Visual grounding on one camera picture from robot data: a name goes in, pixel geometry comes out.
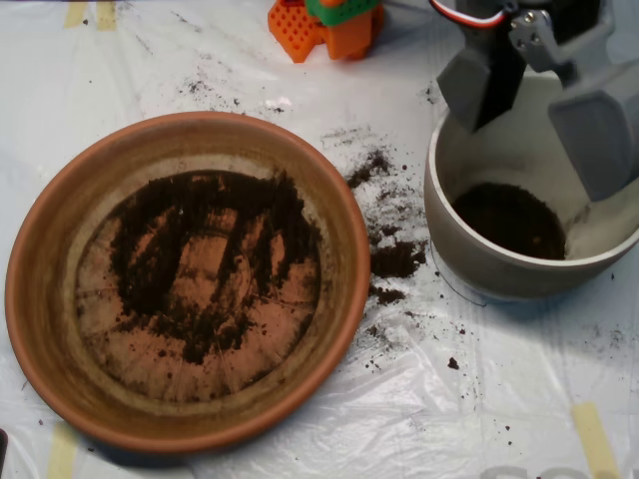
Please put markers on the dark soil heap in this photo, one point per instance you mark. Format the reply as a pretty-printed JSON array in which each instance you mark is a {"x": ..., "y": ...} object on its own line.
[{"x": 150, "y": 239}]

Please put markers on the orange green robot base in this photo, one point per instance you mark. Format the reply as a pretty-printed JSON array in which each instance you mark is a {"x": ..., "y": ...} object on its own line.
[{"x": 344, "y": 40}]

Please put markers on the white ceramic pot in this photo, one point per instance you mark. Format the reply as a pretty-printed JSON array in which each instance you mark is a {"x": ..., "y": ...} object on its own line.
[{"x": 499, "y": 279}]

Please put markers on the spilled soil patch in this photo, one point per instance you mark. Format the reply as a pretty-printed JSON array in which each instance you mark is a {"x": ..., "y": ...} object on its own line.
[{"x": 394, "y": 262}]

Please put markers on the small dark brown crumb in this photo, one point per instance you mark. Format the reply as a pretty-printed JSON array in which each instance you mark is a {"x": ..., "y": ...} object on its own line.
[{"x": 453, "y": 363}]

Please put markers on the terracotta plant saucer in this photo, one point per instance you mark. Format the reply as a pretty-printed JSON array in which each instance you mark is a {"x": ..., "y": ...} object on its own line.
[{"x": 50, "y": 299}]

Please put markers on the beige masking tape strip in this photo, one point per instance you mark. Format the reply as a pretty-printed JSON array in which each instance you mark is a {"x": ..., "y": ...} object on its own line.
[
  {"x": 75, "y": 15},
  {"x": 594, "y": 439},
  {"x": 61, "y": 454},
  {"x": 106, "y": 17}
]

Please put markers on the clear plastic sheet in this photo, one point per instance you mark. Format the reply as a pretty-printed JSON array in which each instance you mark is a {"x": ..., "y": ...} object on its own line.
[{"x": 349, "y": 439}]

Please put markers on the black object at edge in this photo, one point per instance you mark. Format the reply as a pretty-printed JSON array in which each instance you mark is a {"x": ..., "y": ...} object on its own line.
[{"x": 3, "y": 449}]

